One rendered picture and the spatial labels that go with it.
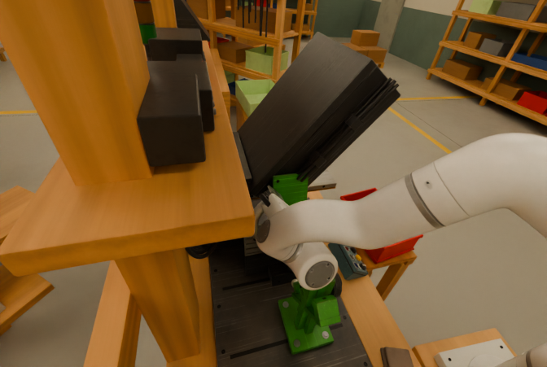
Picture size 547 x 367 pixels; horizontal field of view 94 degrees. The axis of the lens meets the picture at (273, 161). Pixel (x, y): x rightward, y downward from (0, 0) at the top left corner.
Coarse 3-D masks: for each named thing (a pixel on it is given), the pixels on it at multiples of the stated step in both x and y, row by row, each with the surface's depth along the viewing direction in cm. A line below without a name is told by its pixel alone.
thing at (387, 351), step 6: (384, 348) 74; (390, 348) 73; (396, 348) 74; (384, 354) 73; (390, 354) 72; (396, 354) 72; (402, 354) 72; (408, 354) 72; (384, 360) 72; (390, 360) 71; (396, 360) 71; (402, 360) 71; (408, 360) 71; (384, 366) 71; (390, 366) 70; (396, 366) 70; (402, 366) 70; (408, 366) 70
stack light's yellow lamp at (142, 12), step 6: (138, 6) 59; (144, 6) 59; (150, 6) 61; (138, 12) 60; (144, 12) 60; (150, 12) 61; (138, 18) 60; (144, 18) 61; (150, 18) 61; (144, 24) 61; (150, 24) 62
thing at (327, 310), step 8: (296, 288) 79; (296, 296) 77; (328, 296) 63; (320, 304) 61; (328, 304) 61; (336, 304) 61; (312, 312) 65; (320, 312) 60; (328, 312) 61; (336, 312) 61; (320, 320) 60; (328, 320) 60; (336, 320) 61
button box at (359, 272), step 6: (330, 246) 101; (336, 246) 99; (342, 246) 97; (348, 246) 100; (336, 252) 98; (342, 252) 96; (348, 252) 96; (336, 258) 97; (342, 258) 95; (348, 258) 93; (354, 258) 95; (342, 264) 94; (348, 264) 92; (354, 264) 91; (342, 270) 93; (348, 270) 91; (354, 270) 90; (360, 270) 91; (366, 270) 94; (348, 276) 91; (354, 276) 91; (360, 276) 93
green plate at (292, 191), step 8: (280, 176) 78; (288, 176) 79; (296, 176) 79; (280, 184) 79; (288, 184) 80; (296, 184) 80; (304, 184) 81; (280, 192) 80; (288, 192) 81; (296, 192) 82; (304, 192) 82; (288, 200) 82; (296, 200) 83
